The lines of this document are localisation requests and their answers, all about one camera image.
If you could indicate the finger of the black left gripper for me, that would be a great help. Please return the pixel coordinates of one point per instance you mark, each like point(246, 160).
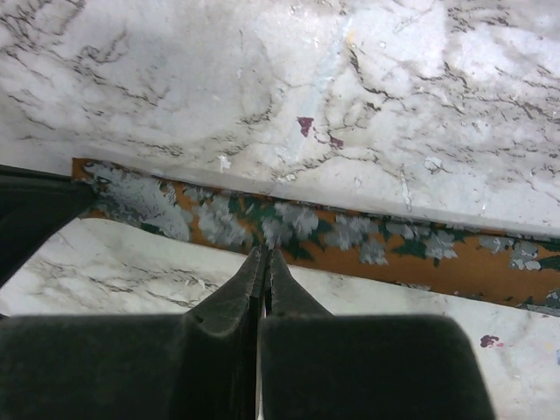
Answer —
point(34, 206)

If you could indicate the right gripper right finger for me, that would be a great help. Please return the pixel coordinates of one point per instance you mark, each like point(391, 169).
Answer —
point(316, 365)

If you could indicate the brown grey floral tie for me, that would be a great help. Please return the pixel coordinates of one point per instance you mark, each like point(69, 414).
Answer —
point(496, 267)

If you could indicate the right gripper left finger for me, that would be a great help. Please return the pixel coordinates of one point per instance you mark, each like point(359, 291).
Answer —
point(201, 364)

